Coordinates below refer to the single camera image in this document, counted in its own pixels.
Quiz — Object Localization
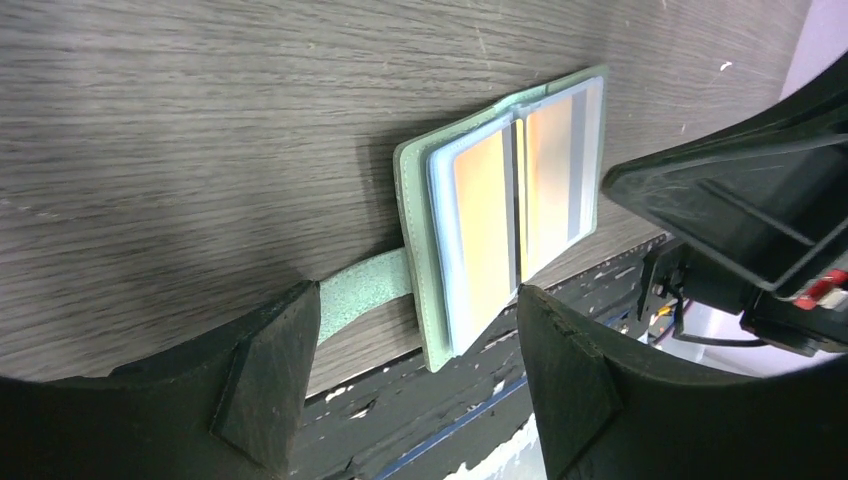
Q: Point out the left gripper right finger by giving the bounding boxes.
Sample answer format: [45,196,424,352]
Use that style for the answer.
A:
[517,285,847,479]

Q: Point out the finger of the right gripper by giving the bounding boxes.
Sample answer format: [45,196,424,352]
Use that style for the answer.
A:
[601,58,847,298]

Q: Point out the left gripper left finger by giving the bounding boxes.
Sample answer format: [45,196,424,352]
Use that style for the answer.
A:
[1,281,321,479]

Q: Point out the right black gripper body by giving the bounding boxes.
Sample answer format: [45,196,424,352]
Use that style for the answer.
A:
[637,239,847,357]

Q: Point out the sage green card holder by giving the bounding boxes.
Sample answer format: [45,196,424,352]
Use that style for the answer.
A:
[319,65,609,371]

